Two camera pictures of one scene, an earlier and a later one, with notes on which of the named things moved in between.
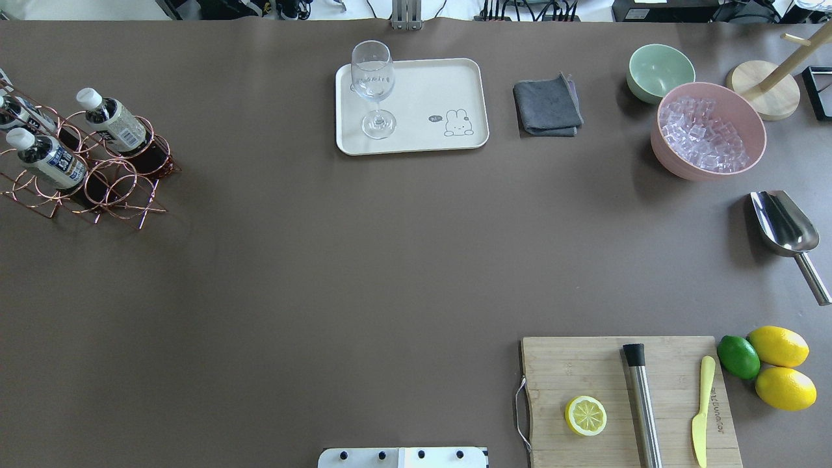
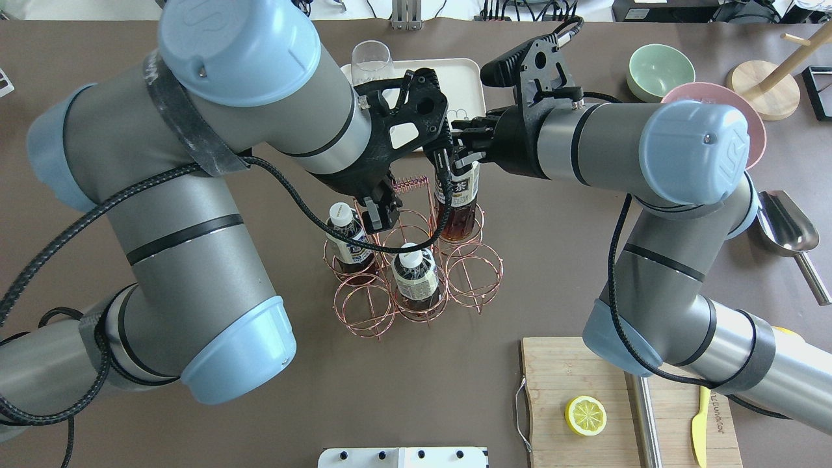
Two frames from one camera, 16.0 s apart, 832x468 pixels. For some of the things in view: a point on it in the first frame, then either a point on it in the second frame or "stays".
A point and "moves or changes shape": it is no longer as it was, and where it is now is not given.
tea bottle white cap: (111, 121) moves or changes shape
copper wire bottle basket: (117, 184) moves or changes shape
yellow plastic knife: (699, 422) stays
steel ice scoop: (785, 229) stays
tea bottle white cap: (17, 113) -> (416, 278)
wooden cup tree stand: (771, 90) stays
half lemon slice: (585, 415) stays
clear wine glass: (373, 76) stays
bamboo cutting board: (558, 370) stays
